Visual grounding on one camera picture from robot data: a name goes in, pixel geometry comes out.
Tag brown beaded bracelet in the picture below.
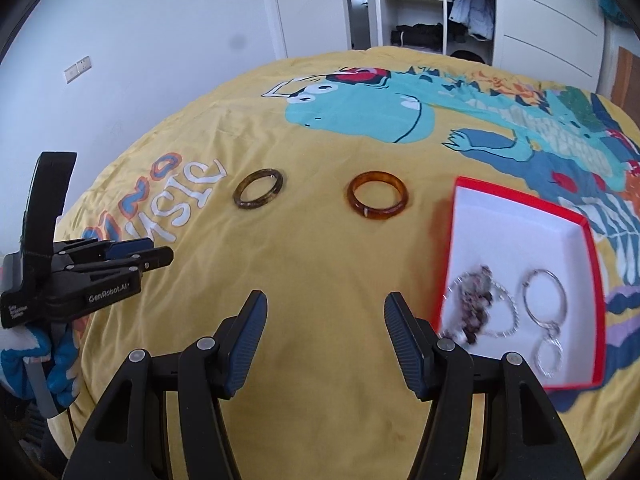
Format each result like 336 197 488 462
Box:
442 265 501 346

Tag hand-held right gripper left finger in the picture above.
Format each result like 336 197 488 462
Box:
61 290 268 480

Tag hanging light blue jacket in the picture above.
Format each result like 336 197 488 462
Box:
447 0 496 41

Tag silver chain bracelet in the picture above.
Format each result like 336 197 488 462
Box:
447 270 521 339

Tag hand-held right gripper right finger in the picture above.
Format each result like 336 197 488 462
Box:
383 291 587 480

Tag person's left hand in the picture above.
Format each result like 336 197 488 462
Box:
0 327 82 412

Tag yellow printed blanket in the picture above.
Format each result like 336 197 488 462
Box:
47 45 640 480

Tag pearly ring bangle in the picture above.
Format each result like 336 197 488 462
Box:
531 337 564 379

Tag dark brown bangle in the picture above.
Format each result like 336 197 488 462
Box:
233 170 285 209

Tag teal garment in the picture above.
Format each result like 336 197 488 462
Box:
597 0 640 29

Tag open white wardrobe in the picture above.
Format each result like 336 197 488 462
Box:
372 0 497 63

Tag white wall socket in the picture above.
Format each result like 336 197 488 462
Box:
62 56 94 84

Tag white door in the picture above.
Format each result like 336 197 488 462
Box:
270 0 352 59

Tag folded dark clothes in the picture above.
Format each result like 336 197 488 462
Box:
390 22 444 52

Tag amber bangle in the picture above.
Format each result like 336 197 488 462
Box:
347 171 408 222

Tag red jewelry box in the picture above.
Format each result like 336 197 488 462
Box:
434 176 607 391

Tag thin silver bangle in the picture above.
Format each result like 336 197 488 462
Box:
522 269 569 328

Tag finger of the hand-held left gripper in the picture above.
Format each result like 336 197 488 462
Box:
64 246 175 275
54 238 154 258

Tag white cabinet doors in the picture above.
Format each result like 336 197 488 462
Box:
492 0 607 92

